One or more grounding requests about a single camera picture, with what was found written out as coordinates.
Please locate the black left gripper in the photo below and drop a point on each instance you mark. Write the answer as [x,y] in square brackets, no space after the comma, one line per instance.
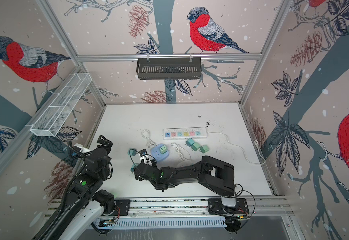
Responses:
[106,142]

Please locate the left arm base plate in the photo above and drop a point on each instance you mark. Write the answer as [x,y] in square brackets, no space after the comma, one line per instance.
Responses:
[121,207]

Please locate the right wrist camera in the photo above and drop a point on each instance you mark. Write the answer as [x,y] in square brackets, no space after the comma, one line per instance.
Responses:
[145,157]

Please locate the dark teal charger plug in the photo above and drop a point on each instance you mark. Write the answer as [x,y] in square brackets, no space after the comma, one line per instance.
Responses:
[190,142]

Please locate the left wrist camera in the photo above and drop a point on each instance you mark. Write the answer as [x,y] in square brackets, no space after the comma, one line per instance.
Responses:
[79,148]

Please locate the green charger plug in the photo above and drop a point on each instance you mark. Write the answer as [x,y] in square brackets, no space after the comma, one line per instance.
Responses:
[163,149]
[204,149]
[195,147]

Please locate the black wire basket shelf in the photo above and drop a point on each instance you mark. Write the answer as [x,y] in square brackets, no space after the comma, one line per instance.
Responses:
[169,69]

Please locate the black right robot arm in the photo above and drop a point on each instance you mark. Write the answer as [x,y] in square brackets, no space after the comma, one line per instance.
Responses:
[211,173]

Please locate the blue square socket cube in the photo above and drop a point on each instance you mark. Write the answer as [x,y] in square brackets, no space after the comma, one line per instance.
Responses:
[157,155]

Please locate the light teal charger plug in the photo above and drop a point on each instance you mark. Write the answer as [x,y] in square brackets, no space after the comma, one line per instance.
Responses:
[132,169]

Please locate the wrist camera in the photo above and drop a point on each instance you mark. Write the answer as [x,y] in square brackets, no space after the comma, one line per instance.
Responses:
[79,148]
[145,157]

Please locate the white multicolour power strip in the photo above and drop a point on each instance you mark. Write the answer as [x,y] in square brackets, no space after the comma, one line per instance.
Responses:
[184,133]

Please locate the aluminium front rail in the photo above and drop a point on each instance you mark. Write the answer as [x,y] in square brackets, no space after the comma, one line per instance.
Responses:
[198,207]

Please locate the white wire mesh shelf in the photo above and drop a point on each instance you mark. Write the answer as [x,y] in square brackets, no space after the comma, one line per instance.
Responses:
[54,116]

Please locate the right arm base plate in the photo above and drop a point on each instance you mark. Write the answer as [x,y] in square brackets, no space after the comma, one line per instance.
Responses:
[228,207]

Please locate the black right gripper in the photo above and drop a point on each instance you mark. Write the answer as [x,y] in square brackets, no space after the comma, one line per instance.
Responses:
[137,173]

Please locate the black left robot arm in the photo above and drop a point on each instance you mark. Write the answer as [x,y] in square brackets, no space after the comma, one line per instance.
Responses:
[83,200]

